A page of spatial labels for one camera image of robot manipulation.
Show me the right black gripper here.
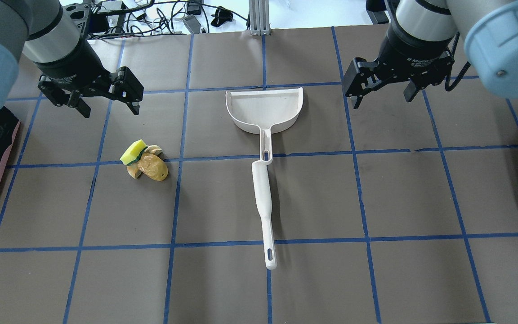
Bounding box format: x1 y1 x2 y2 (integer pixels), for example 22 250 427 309
343 22 455 109

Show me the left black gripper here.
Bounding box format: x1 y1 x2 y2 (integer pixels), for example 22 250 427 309
37 38 144 118

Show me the yellow green sponge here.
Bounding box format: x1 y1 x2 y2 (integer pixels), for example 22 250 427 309
120 139 148 166

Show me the beige bread piece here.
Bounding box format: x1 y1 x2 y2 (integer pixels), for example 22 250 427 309
127 145 162 179

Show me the brown potato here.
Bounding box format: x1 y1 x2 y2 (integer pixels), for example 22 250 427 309
137 153 169 182

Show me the white plastic dustpan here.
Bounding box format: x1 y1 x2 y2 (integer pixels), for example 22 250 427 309
225 87 304 165

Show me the white hand brush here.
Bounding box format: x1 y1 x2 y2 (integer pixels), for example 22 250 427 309
251 160 277 270

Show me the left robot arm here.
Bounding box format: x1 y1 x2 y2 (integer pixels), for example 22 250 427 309
0 0 144 118

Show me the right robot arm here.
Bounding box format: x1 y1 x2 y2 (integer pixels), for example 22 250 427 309
343 0 518 108

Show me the aluminium frame post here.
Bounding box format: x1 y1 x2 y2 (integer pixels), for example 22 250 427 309
247 0 272 36

